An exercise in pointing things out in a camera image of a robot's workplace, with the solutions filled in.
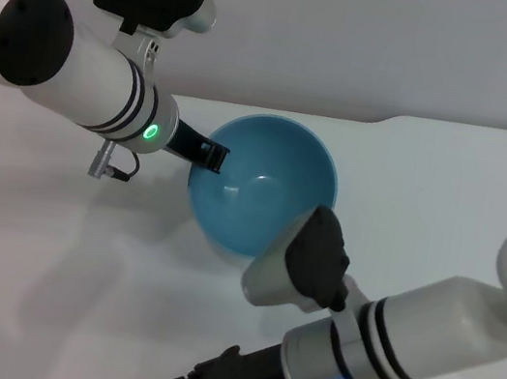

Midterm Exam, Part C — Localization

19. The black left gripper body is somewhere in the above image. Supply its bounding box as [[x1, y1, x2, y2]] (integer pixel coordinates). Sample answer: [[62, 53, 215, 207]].
[[162, 117, 218, 169]]

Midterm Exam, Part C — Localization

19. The blue bowl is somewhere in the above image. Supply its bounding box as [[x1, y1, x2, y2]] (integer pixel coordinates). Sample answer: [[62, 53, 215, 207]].
[[175, 101, 351, 272]]

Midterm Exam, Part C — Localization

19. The left arm connector cable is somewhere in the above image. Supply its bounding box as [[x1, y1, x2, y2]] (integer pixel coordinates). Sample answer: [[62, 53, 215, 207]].
[[86, 135, 145, 187]]

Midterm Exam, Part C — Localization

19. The white left camera bracket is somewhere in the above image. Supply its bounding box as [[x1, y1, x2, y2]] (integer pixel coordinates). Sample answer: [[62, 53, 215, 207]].
[[104, 17, 168, 86]]

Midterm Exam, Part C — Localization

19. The white camera bracket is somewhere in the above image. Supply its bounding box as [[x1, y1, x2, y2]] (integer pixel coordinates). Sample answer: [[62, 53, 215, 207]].
[[104, 17, 168, 86], [327, 273, 373, 340]]

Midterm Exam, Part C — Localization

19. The white right camera bracket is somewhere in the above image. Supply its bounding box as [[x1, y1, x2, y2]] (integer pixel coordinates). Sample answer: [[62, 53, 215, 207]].
[[327, 273, 373, 340]]

